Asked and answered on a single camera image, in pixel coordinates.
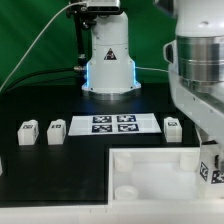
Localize white cable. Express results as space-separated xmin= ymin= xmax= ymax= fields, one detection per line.
xmin=0 ymin=2 xmax=88 ymax=94

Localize white object at left edge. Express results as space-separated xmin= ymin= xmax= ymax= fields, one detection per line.
xmin=0 ymin=157 xmax=3 ymax=176

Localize black cables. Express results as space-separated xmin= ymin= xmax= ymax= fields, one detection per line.
xmin=6 ymin=66 xmax=88 ymax=93

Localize white marker sheet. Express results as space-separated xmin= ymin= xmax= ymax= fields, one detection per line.
xmin=68 ymin=113 xmax=161 ymax=136

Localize white square tabletop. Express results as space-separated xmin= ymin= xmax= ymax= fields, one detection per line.
xmin=108 ymin=147 xmax=224 ymax=201

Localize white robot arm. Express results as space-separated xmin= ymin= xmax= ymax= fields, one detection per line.
xmin=82 ymin=0 xmax=224 ymax=146

